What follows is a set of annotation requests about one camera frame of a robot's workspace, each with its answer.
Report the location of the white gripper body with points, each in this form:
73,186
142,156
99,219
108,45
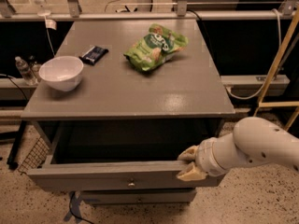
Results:
205,157

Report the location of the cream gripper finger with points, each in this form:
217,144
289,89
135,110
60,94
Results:
189,154
191,173

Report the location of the grey top drawer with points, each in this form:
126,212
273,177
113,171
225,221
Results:
115,176

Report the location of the grey drawer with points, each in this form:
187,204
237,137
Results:
138,196
115,176

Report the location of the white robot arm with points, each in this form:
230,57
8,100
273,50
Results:
253,142

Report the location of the grey bottom drawer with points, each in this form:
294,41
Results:
138,196

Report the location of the grey drawer cabinet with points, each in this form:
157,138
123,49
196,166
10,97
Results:
116,114

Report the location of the green chip bag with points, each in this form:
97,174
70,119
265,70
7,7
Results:
156,48

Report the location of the dark blue snack bar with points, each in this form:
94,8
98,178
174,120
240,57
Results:
93,55

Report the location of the white bowl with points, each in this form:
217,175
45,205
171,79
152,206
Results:
62,73

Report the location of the black stand leg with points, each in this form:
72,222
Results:
12,164

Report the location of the clear plastic water bottle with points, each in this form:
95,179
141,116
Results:
25,71

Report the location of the white round webcam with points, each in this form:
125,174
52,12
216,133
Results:
42,10

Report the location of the yellow metal cart frame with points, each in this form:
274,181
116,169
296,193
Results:
274,67

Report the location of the black wire basket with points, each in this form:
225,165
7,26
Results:
36,156

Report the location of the metal railing frame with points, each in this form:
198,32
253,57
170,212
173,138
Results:
71,10

